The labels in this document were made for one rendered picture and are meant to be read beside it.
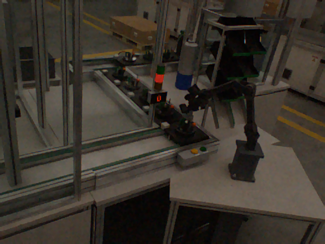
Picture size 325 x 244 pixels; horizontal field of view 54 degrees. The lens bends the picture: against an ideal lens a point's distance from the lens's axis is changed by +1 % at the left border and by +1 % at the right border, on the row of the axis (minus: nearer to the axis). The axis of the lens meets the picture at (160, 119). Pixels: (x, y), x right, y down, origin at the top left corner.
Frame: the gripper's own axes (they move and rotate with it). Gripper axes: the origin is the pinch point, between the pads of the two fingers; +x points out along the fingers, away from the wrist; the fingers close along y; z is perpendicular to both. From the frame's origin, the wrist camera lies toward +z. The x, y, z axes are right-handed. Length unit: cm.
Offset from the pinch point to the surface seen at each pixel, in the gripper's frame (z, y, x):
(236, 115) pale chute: -10.9, -42.0, 3.7
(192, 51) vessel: 64, -59, 35
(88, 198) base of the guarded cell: -33, 78, 8
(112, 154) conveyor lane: -12, 54, 18
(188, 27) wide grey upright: 98, -77, 45
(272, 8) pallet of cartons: 353, -694, 315
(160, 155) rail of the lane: -23.4, 30.8, 3.6
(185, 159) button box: -30.3, 18.6, -1.6
